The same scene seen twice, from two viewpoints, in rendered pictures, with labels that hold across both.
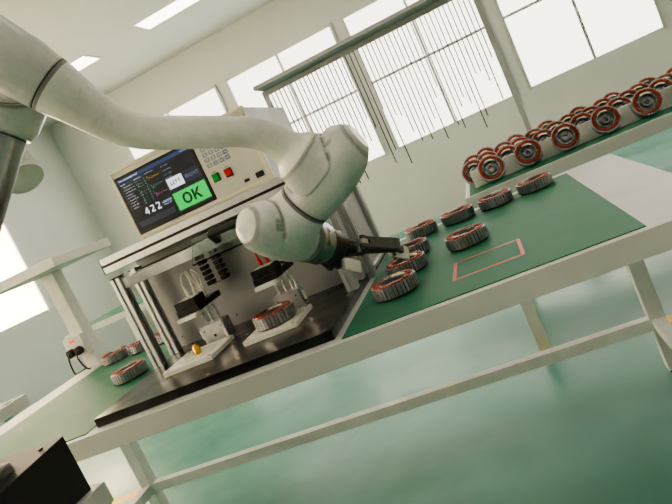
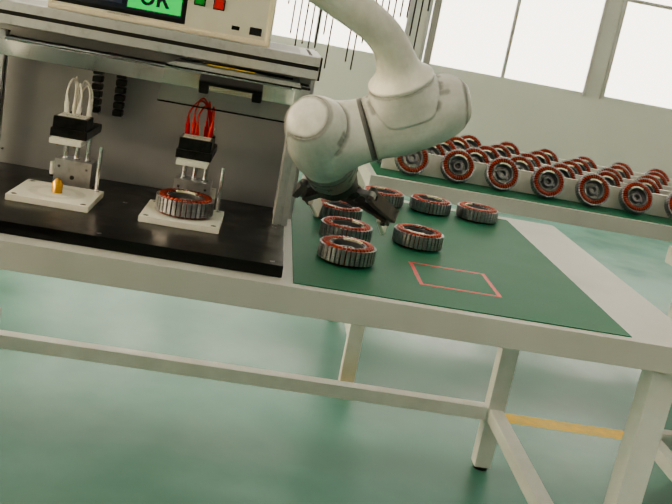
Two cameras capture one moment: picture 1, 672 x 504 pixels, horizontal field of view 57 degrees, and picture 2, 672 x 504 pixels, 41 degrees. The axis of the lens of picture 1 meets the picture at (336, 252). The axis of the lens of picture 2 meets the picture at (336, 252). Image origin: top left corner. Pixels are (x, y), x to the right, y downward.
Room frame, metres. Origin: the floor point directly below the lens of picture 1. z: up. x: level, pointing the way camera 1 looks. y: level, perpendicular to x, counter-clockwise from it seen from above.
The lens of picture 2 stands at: (-0.16, 0.56, 1.18)
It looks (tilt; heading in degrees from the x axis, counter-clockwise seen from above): 14 degrees down; 338
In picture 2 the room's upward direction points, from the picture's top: 11 degrees clockwise
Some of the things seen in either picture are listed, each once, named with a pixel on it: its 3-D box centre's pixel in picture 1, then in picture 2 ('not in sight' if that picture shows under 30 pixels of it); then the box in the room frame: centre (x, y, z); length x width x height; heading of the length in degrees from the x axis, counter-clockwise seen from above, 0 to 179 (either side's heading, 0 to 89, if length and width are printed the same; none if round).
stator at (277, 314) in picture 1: (274, 315); (184, 203); (1.52, 0.21, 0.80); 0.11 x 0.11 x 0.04
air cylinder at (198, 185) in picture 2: (291, 299); (192, 191); (1.66, 0.17, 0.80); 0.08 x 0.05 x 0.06; 74
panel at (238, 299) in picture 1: (248, 266); (149, 117); (1.80, 0.25, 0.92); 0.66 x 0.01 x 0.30; 74
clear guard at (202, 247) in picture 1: (256, 221); (234, 88); (1.51, 0.15, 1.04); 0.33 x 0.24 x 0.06; 164
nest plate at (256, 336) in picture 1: (278, 324); (183, 216); (1.52, 0.21, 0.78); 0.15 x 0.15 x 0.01; 74
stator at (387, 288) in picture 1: (395, 285); (346, 251); (1.40, -0.09, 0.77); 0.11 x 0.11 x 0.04
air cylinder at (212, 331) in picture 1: (217, 329); (75, 171); (1.73, 0.40, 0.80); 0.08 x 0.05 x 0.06; 74
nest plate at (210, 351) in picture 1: (199, 355); (56, 195); (1.59, 0.44, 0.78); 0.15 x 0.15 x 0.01; 74
